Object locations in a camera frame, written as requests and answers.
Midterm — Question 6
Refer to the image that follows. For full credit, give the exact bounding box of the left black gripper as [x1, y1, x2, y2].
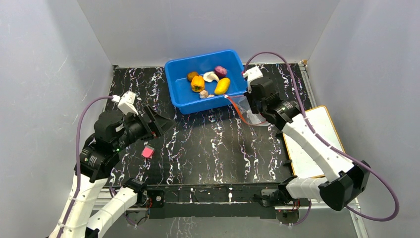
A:
[114, 104, 176, 150]

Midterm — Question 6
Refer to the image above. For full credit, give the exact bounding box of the clear zip top bag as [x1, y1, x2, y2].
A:
[224, 95, 269, 126]

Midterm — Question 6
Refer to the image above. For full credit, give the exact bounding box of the yellow mango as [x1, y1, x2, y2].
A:
[214, 77, 230, 95]

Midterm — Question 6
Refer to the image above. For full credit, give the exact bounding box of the orange bell pepper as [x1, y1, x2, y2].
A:
[191, 75, 205, 93]

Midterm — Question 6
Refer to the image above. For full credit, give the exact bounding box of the blue plastic bin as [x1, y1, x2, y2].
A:
[164, 49, 253, 115]

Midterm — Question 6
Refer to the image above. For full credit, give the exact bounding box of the brown potato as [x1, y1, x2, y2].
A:
[187, 71, 199, 82]

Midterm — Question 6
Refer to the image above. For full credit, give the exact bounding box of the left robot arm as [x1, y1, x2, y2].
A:
[49, 105, 175, 238]

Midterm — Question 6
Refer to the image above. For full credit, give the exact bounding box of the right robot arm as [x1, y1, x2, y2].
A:
[244, 77, 370, 211]

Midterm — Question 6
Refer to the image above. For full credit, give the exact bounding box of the pink eraser block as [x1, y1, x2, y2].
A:
[141, 145, 155, 159]

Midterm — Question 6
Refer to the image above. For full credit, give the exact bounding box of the purple onion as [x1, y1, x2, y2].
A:
[213, 66, 227, 78]

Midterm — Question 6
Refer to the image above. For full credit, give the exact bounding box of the white mushroom piece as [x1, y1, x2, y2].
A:
[203, 71, 219, 83]

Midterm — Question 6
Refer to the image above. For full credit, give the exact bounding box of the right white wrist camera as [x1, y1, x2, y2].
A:
[242, 66, 263, 93]

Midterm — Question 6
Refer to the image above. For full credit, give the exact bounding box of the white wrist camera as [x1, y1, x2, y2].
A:
[112, 90, 139, 116]
[242, 66, 263, 93]

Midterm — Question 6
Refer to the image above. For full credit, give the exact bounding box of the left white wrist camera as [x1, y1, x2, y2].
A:
[112, 90, 139, 116]

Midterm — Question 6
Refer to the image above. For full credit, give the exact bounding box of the white board wooden frame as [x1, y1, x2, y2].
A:
[283, 106, 353, 179]

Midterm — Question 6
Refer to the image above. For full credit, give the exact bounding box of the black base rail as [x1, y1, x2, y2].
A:
[127, 183, 308, 223]

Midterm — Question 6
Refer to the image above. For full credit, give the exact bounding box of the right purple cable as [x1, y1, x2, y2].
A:
[241, 52, 400, 222]

